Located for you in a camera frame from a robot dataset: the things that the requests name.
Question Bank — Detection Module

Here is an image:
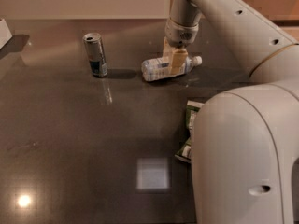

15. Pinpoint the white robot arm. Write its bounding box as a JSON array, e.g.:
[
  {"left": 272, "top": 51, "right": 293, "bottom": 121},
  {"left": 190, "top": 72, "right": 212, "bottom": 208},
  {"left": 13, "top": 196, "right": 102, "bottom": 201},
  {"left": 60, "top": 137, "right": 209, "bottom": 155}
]
[{"left": 165, "top": 0, "right": 299, "bottom": 224}]

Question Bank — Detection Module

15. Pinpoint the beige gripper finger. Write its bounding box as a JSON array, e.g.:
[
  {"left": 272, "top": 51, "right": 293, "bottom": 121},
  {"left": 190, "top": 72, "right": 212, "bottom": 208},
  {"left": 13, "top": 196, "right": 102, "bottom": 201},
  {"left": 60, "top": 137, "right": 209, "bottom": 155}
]
[
  {"left": 170, "top": 48, "right": 188, "bottom": 75},
  {"left": 163, "top": 38, "right": 173, "bottom": 65}
]

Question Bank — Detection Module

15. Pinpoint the silver blue drink can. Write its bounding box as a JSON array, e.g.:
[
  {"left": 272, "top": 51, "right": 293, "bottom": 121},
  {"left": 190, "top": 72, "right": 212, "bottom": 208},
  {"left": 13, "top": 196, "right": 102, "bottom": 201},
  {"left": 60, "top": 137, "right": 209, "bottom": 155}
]
[{"left": 83, "top": 33, "right": 107, "bottom": 77}]

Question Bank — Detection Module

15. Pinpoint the green jalapeno chip bag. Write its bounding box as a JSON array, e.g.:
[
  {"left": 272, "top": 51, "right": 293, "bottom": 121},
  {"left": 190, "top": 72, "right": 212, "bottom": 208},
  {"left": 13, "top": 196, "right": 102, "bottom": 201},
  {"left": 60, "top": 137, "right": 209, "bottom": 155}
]
[{"left": 175, "top": 101, "right": 204, "bottom": 163}]

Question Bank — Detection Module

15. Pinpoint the clear blue-label plastic bottle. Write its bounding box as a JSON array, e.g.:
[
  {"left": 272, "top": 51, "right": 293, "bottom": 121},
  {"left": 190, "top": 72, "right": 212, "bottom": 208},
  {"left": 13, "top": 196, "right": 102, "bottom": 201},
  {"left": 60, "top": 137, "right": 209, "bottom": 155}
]
[{"left": 141, "top": 56, "right": 202, "bottom": 82}]

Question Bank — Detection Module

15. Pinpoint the white box at left edge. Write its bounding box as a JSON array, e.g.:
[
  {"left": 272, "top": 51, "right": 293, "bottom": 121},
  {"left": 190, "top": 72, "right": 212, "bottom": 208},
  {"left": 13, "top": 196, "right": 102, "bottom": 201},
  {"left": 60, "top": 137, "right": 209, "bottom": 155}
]
[{"left": 0, "top": 19, "right": 12, "bottom": 49}]

